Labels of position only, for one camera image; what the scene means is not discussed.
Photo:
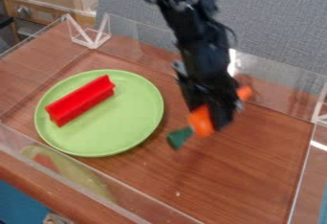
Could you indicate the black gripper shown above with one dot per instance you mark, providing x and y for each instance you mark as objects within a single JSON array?
[{"x": 206, "y": 82}]

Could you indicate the orange toy carrot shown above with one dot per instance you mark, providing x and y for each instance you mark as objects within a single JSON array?
[{"x": 199, "y": 126}]

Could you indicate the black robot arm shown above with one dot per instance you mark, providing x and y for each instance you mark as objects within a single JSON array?
[{"x": 190, "y": 18}]

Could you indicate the green plate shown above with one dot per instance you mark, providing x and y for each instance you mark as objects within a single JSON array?
[{"x": 115, "y": 125}]

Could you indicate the red toy block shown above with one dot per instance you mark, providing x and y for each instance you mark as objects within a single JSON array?
[{"x": 80, "y": 100}]

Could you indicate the wooden cabinet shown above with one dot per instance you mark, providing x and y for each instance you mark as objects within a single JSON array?
[{"x": 34, "y": 15}]

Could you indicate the clear acrylic enclosure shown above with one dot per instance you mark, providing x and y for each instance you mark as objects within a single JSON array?
[{"x": 252, "y": 174}]

